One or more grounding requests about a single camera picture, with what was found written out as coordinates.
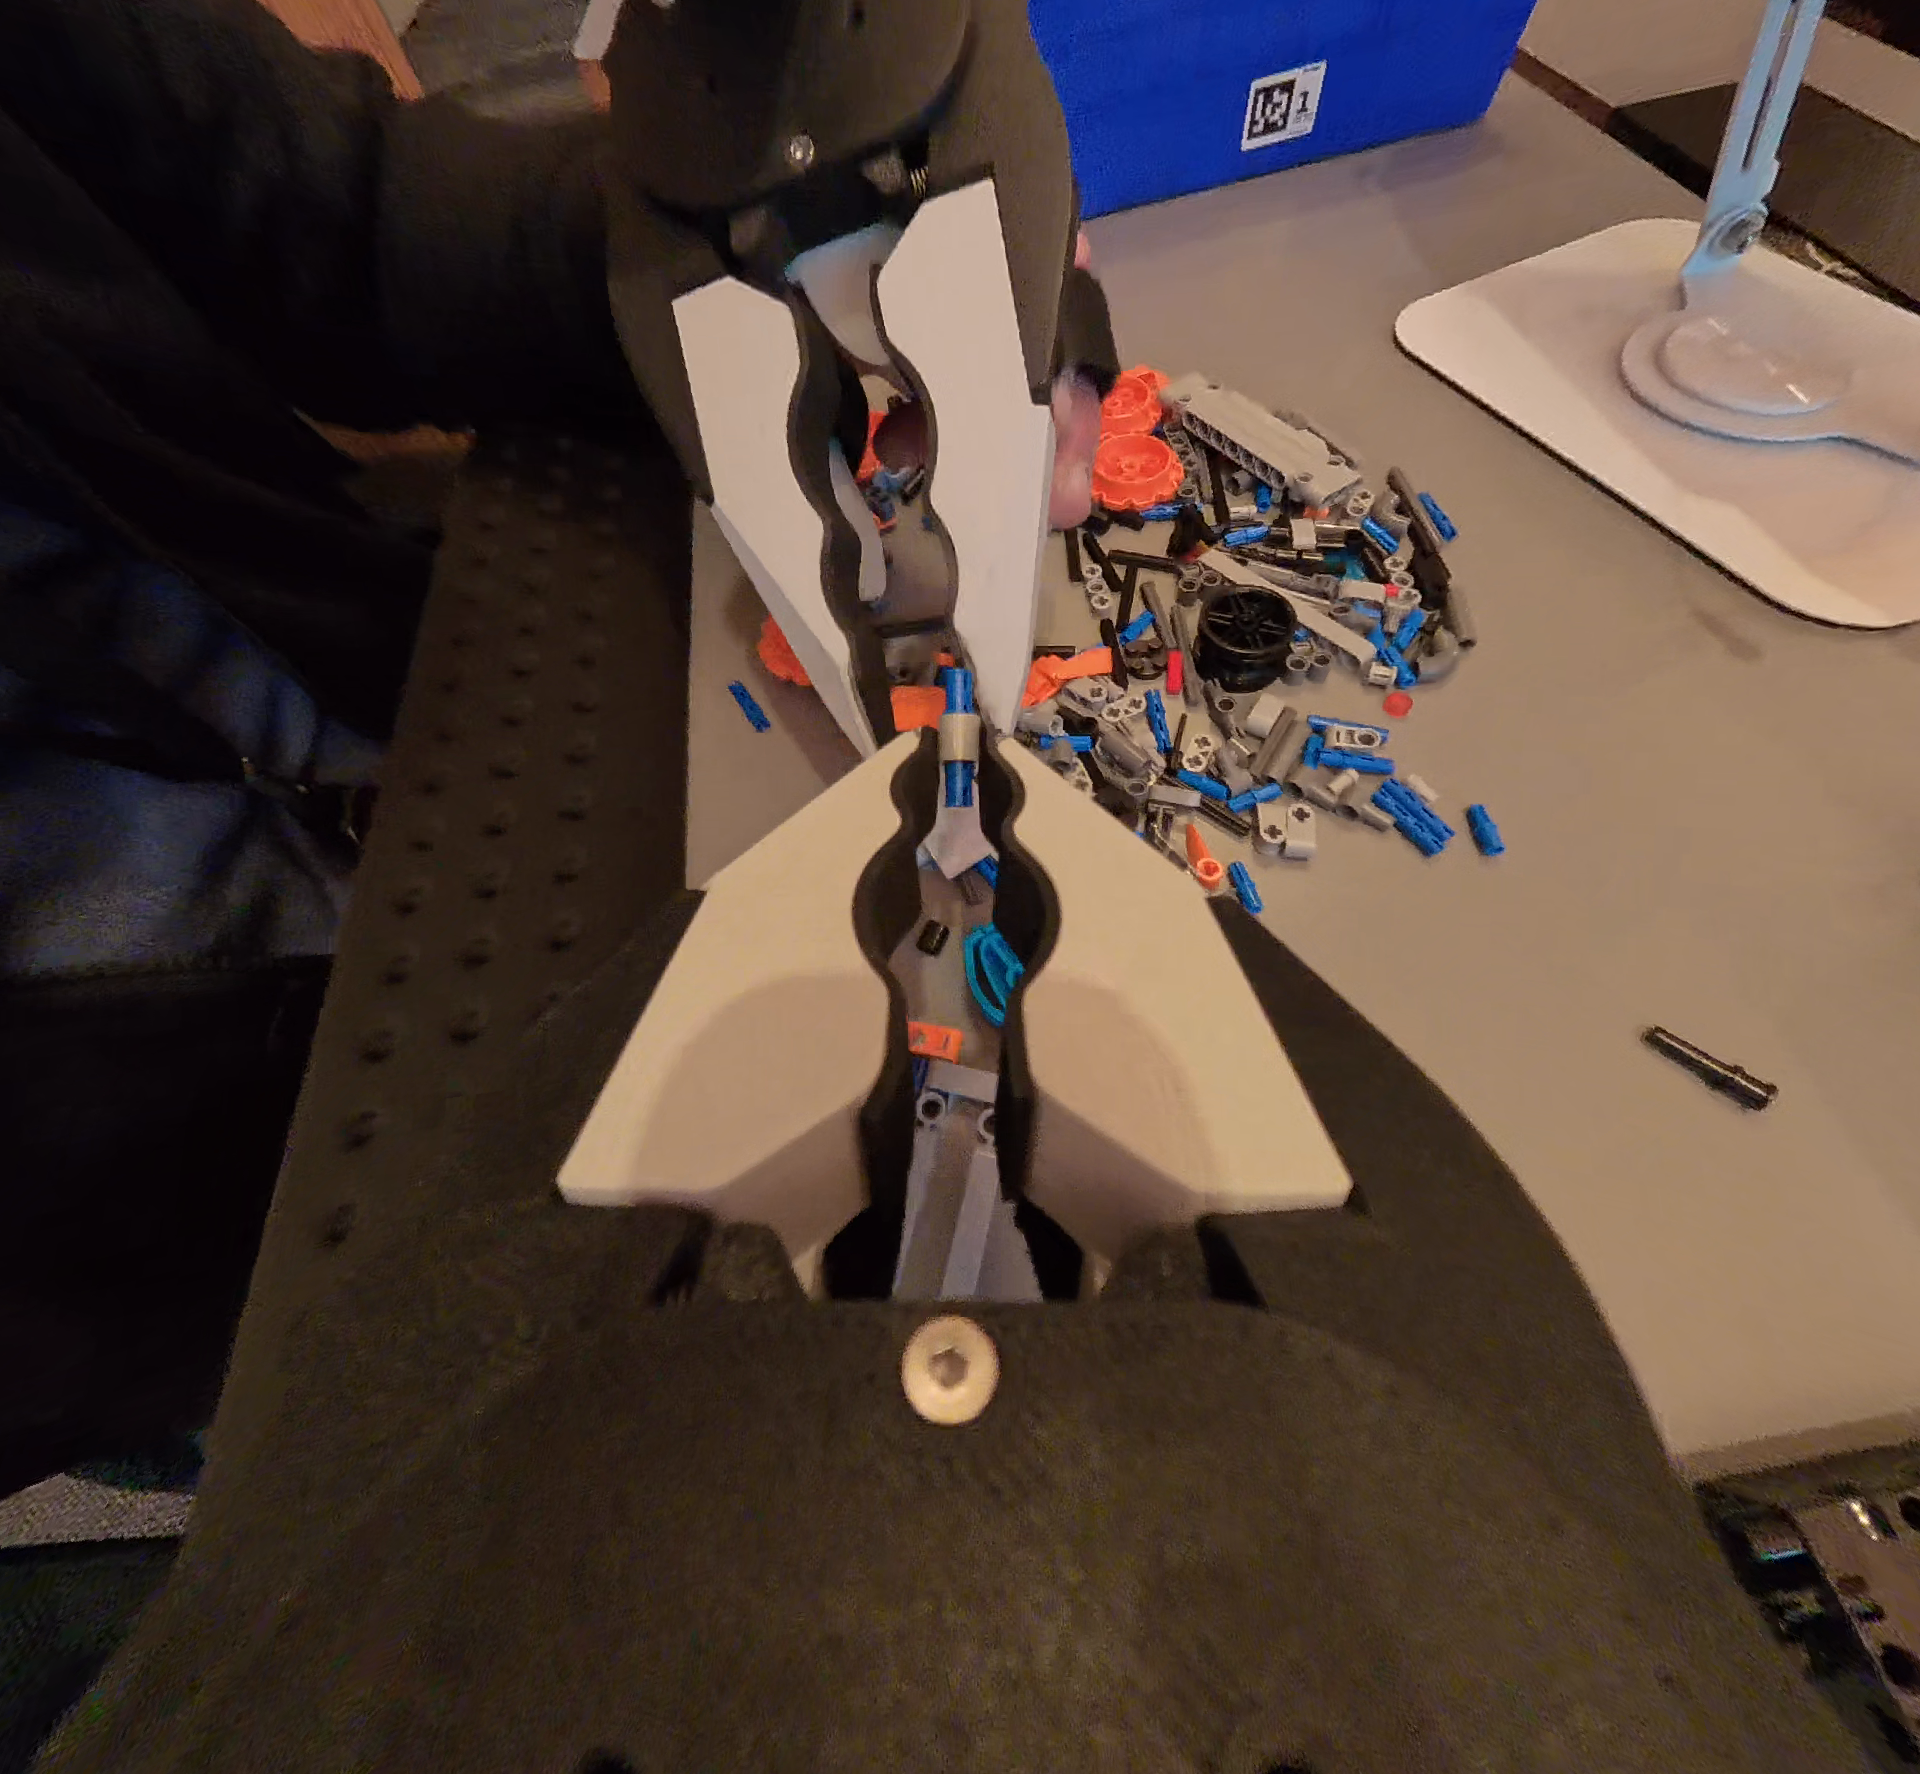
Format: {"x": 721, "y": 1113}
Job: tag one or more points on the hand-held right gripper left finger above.
{"x": 736, "y": 1070}

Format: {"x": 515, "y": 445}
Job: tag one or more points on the black axle pin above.
{"x": 1711, "y": 1067}

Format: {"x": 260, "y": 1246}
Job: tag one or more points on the pile of plastic building pieces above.
{"x": 1260, "y": 755}

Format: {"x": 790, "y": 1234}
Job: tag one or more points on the grey beam piece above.
{"x": 954, "y": 785}

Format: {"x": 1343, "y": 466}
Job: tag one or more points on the blue storage bin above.
{"x": 1411, "y": 34}

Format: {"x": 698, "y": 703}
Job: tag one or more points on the white book stand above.
{"x": 1560, "y": 365}

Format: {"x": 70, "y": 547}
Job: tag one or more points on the turquoise connector piece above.
{"x": 994, "y": 981}

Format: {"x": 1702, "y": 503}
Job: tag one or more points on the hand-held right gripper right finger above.
{"x": 1187, "y": 1070}

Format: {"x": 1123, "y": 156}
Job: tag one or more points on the long grey frame piece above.
{"x": 1276, "y": 448}

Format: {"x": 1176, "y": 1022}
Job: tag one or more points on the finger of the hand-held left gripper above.
{"x": 996, "y": 395}
{"x": 736, "y": 425}

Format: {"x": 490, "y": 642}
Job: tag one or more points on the black spoked wheel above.
{"x": 1247, "y": 640}

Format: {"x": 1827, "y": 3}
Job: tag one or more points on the person's left hand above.
{"x": 1073, "y": 455}

